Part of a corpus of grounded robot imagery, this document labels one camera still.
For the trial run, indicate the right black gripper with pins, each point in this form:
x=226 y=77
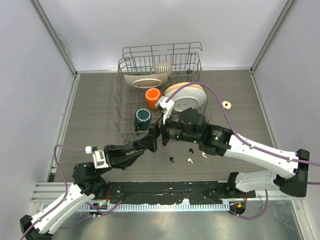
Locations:
x=149 y=141

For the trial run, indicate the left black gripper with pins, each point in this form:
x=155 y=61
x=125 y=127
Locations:
x=114 y=153

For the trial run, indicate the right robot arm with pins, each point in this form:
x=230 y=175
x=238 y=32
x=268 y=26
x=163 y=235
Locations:
x=286 y=171

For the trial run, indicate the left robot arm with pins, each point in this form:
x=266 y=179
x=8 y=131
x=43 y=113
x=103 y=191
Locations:
x=88 y=185

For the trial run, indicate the cream square earbud case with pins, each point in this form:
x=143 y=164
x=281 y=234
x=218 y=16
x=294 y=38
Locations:
x=226 y=105

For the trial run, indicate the dark green ceramic mug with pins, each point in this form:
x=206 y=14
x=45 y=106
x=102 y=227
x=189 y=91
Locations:
x=142 y=119

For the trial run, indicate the orange ceramic mug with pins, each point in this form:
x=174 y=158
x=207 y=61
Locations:
x=152 y=95

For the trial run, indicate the cream oval dish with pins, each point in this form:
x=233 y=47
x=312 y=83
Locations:
x=146 y=81

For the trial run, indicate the striped grey white cup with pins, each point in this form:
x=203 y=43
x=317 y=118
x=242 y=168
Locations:
x=162 y=67

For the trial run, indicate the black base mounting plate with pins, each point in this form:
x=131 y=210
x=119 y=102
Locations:
x=173 y=192

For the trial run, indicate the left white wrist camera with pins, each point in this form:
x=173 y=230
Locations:
x=100 y=160

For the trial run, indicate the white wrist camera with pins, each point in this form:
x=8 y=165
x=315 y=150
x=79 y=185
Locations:
x=165 y=106
x=100 y=160

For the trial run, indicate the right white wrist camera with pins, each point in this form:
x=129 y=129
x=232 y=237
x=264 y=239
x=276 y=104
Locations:
x=165 y=106

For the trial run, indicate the white plate with foot ring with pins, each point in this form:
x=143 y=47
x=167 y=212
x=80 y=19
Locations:
x=189 y=97

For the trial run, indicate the grey wire dish rack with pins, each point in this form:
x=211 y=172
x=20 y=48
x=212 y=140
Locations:
x=138 y=60

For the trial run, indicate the white perforated cable rail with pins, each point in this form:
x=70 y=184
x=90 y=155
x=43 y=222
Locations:
x=185 y=206

